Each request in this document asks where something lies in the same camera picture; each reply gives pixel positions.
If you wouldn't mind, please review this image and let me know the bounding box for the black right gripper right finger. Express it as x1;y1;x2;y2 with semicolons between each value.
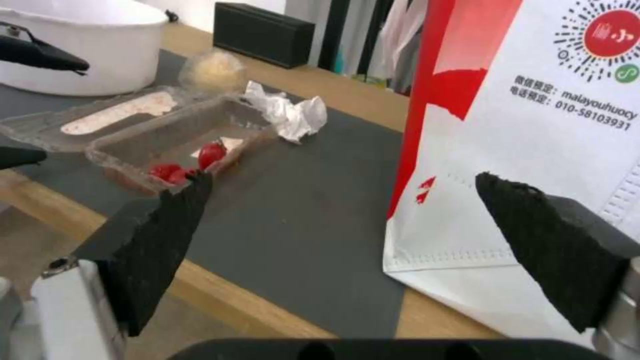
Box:
474;171;640;360

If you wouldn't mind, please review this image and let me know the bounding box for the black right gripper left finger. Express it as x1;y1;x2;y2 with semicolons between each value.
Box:
0;169;215;360

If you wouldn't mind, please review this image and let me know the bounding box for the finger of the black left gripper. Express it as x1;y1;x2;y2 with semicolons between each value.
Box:
0;146;48;170
0;21;92;76

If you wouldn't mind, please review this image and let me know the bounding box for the white and red takeout bag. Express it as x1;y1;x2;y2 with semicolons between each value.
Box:
382;0;640;343

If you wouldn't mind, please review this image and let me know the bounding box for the white plastic bin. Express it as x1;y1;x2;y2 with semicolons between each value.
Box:
0;0;168;97

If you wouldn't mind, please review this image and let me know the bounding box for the red cherry tomato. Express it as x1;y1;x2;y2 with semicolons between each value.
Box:
197;140;229;170
148;163;198;187

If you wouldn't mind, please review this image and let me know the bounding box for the clear plastic clamshell container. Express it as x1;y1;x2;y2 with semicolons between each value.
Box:
0;85;279;197

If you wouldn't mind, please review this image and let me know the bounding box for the dark grey table mat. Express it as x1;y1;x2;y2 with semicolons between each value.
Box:
0;48;407;338

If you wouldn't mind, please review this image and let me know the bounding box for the clear round plastic cup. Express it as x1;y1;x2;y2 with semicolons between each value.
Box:
179;50;248;93

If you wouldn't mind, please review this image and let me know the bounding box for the crumpled white tissue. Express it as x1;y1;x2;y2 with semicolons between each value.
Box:
241;80;329;145

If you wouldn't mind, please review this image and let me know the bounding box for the black rectangular box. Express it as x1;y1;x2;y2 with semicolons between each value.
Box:
213;1;317;70

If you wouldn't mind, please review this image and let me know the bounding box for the white hanging garment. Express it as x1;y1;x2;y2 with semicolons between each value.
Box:
375;0;427;95

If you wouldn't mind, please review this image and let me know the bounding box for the grey hanging garment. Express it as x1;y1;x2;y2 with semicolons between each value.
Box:
317;0;396;78

